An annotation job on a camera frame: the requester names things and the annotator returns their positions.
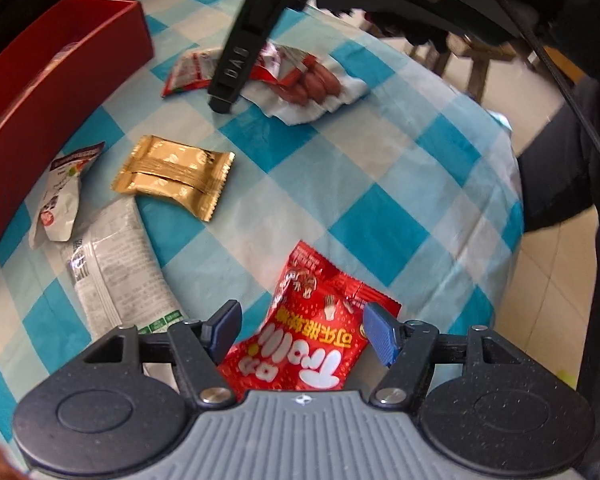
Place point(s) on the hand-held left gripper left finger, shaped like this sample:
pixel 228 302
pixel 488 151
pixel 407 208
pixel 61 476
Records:
pixel 225 327

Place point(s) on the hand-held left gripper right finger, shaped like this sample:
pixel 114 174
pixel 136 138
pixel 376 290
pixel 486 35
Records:
pixel 380 334

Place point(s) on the red gummy candy packet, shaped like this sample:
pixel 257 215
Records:
pixel 305 330

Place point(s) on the clear sausage packet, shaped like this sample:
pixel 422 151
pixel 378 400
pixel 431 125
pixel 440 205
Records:
pixel 310 85

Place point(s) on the long white snack packet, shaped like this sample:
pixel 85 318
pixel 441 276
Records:
pixel 115 265

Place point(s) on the gold wafer packet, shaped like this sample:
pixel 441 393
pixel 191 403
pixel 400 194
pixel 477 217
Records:
pixel 175 175

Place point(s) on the red cardboard box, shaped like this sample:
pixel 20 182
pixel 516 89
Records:
pixel 55 110

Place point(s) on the white fruit-print pouch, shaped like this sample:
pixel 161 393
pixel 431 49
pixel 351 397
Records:
pixel 57 200

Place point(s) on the blue checkered tablecloth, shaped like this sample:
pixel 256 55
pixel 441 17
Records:
pixel 380 170

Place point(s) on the person's dark trousers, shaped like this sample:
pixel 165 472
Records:
pixel 555 185

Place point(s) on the wooden stool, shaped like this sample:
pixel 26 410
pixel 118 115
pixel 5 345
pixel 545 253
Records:
pixel 480 77

